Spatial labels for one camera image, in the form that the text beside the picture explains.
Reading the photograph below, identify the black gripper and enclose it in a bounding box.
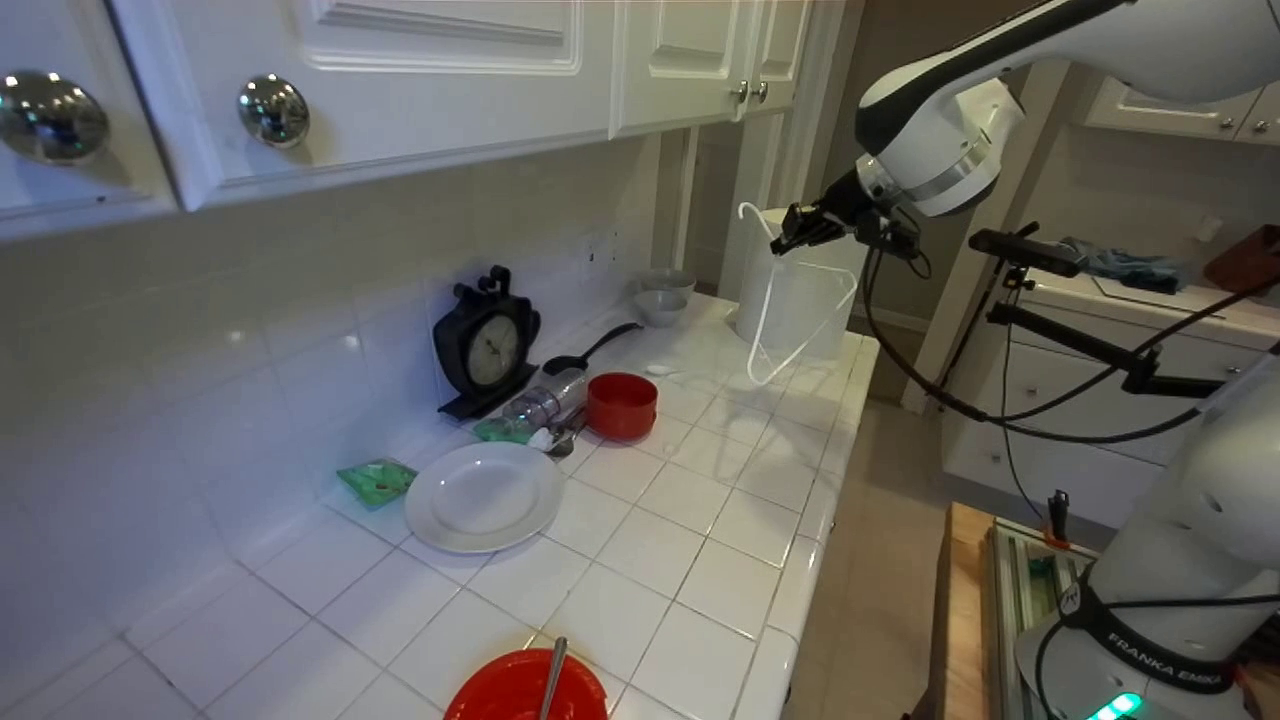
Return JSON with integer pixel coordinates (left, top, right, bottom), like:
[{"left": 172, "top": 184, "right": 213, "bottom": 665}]
[{"left": 770, "top": 168, "right": 927, "bottom": 264}]

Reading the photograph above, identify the clear plastic cup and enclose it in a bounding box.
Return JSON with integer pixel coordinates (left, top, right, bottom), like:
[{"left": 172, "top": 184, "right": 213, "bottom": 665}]
[{"left": 731, "top": 198, "right": 866, "bottom": 394}]

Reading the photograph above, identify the white upper cabinet door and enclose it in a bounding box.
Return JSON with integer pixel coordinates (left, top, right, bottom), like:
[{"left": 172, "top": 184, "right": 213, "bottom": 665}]
[
  {"left": 746, "top": 0, "right": 820, "bottom": 129},
  {"left": 0, "top": 0, "right": 183, "bottom": 245},
  {"left": 113, "top": 0, "right": 631, "bottom": 215},
  {"left": 614, "top": 0, "right": 759, "bottom": 142}
]

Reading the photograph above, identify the white side cabinet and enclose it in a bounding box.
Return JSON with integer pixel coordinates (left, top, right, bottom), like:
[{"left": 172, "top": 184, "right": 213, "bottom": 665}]
[{"left": 938, "top": 274, "right": 1280, "bottom": 535}]

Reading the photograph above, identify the chrome cabinet knob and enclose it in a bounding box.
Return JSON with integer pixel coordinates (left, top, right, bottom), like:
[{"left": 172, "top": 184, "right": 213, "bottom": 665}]
[
  {"left": 237, "top": 71, "right": 318, "bottom": 153},
  {"left": 0, "top": 69, "right": 118, "bottom": 168}
]

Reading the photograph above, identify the grey glass bowl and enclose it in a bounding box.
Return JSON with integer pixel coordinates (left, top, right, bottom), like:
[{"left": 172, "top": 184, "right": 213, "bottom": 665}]
[{"left": 621, "top": 269, "right": 702, "bottom": 332}]

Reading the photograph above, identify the red plastic cup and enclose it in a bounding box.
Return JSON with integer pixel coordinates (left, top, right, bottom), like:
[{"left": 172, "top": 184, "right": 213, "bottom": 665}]
[{"left": 584, "top": 374, "right": 666, "bottom": 448}]

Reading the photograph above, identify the black ladle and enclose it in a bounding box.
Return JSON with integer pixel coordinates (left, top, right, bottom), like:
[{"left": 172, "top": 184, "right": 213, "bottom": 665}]
[{"left": 541, "top": 321, "right": 650, "bottom": 380}]

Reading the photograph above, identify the clear plastic bottle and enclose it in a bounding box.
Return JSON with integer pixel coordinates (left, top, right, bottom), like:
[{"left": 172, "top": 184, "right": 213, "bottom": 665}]
[{"left": 473, "top": 370, "right": 592, "bottom": 454}]

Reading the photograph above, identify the black kitchen scale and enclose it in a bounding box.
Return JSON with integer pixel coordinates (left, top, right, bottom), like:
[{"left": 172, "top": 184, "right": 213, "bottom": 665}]
[{"left": 427, "top": 264, "right": 546, "bottom": 424}]

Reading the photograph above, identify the blue cloth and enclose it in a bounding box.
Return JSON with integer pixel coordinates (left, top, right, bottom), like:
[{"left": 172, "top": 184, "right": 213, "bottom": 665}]
[{"left": 1059, "top": 238, "right": 1187, "bottom": 299}]

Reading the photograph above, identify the white ceramic plate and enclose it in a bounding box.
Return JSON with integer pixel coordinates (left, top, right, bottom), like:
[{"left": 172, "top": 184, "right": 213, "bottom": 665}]
[{"left": 402, "top": 442, "right": 569, "bottom": 560}]

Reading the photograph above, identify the wooden robot platform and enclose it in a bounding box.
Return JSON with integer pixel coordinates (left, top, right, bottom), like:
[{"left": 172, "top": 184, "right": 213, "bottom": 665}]
[{"left": 927, "top": 496, "right": 1009, "bottom": 720}]

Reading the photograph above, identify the brown object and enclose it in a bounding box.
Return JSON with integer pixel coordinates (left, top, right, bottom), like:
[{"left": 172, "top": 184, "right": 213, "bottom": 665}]
[{"left": 1205, "top": 221, "right": 1280, "bottom": 299}]

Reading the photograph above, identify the green sponge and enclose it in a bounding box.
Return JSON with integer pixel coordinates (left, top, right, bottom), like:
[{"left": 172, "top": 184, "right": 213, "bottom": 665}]
[{"left": 331, "top": 456, "right": 420, "bottom": 511}]

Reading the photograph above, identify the spoon in red bowl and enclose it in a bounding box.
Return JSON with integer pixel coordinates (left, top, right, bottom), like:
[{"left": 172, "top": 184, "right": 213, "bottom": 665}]
[{"left": 533, "top": 634, "right": 571, "bottom": 720}]

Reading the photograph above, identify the red plastic bowl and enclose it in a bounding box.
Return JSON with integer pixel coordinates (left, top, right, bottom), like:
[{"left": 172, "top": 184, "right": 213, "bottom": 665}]
[{"left": 441, "top": 643, "right": 617, "bottom": 720}]

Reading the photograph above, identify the black camera mount rod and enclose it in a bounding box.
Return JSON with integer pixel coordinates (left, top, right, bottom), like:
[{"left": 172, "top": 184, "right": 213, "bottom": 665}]
[
  {"left": 983, "top": 299, "right": 1232, "bottom": 399},
  {"left": 968, "top": 228, "right": 1094, "bottom": 281}
]

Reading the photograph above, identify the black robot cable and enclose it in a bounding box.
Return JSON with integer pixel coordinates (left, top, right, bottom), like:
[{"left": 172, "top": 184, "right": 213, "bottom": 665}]
[{"left": 855, "top": 245, "right": 1280, "bottom": 454}]

